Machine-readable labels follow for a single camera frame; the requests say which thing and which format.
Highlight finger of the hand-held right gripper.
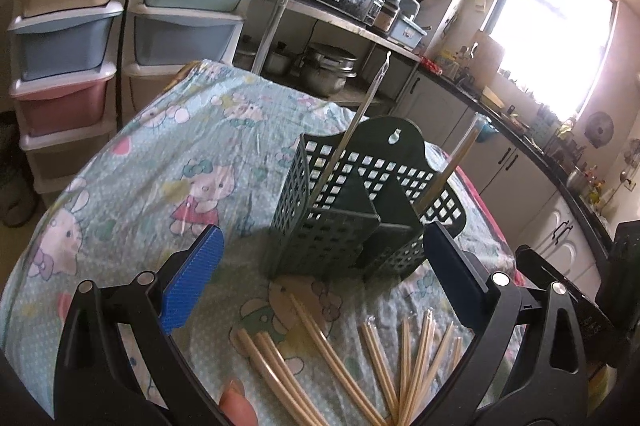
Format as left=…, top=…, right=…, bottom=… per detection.
left=516, top=245, right=551, bottom=289

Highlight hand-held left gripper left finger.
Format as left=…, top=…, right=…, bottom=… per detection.
left=52, top=225, right=236, bottom=426

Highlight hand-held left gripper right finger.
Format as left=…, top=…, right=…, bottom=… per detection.
left=424, top=221, right=601, bottom=426

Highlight wooden chopsticks pair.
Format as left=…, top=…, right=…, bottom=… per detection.
left=309, top=51, right=393, bottom=209
left=414, top=112, right=488, bottom=214

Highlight pile of chopsticks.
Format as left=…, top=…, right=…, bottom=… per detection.
left=235, top=293, right=466, bottom=426

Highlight green plastic utensil basket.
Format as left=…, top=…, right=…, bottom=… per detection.
left=260, top=117, right=468, bottom=283

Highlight person's left hand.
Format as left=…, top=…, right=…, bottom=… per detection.
left=219, top=378, right=259, bottom=426

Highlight white kitchen cabinets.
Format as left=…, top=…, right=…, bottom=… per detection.
left=395, top=56, right=621, bottom=302

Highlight cartoon printed tablecloth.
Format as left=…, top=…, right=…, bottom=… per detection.
left=0, top=59, right=531, bottom=426

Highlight blue hanging bag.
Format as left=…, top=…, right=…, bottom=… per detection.
left=475, top=116, right=501, bottom=143

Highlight dark slippers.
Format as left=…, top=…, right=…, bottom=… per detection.
left=0, top=186, right=40, bottom=228

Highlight small steel pot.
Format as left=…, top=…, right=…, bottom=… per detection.
left=262, top=41, right=294, bottom=76

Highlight kitchen window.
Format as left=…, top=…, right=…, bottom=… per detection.
left=480, top=0, right=621, bottom=122

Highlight drawer tower with blue drawers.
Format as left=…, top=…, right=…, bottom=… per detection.
left=122, top=0, right=266, bottom=117

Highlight stacked steel pots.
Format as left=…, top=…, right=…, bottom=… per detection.
left=300, top=44, right=359, bottom=97

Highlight light blue storage box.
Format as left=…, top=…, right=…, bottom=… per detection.
left=387, top=15, right=430, bottom=48

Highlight drawer tower with pink drawer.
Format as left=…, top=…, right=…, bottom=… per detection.
left=7, top=0, right=141, bottom=207

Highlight metal kitchen shelf rack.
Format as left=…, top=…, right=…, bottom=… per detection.
left=250, top=0, right=431, bottom=107

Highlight black cable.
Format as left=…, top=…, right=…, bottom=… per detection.
left=114, top=0, right=137, bottom=132

